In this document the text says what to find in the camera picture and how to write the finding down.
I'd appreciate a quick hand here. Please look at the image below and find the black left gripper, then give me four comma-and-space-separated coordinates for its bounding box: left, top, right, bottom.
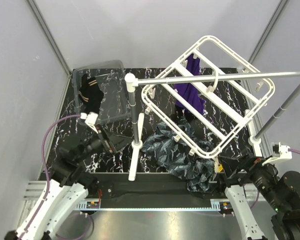
76, 124, 134, 163

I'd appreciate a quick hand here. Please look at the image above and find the black striped sock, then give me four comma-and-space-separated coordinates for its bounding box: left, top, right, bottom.
78, 73, 104, 114

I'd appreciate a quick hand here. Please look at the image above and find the white clip sock hanger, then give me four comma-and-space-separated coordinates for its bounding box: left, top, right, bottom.
132, 35, 275, 159

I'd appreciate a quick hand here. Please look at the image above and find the purple sock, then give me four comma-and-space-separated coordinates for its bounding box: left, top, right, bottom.
174, 53, 206, 115

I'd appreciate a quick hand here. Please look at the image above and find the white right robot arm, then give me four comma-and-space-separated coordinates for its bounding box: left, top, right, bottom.
217, 154, 300, 240

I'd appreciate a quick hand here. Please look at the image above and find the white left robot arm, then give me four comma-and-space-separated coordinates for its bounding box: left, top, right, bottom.
4, 125, 132, 240

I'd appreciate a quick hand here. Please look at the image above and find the grey white drying rack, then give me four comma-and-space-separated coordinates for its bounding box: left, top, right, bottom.
124, 66, 300, 181

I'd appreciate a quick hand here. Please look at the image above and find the dark patterned cloth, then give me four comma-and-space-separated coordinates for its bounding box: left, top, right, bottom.
141, 121, 215, 193

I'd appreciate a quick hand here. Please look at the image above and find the clear plastic bin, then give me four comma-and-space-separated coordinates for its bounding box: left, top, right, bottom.
71, 60, 131, 125

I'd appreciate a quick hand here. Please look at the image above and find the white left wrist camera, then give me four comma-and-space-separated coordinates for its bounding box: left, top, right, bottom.
80, 112, 99, 126

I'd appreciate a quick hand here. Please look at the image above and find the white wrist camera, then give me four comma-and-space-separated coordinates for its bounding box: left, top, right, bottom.
262, 142, 292, 166
80, 112, 99, 126

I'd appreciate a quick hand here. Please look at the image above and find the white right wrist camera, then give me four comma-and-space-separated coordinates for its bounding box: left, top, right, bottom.
262, 142, 292, 166

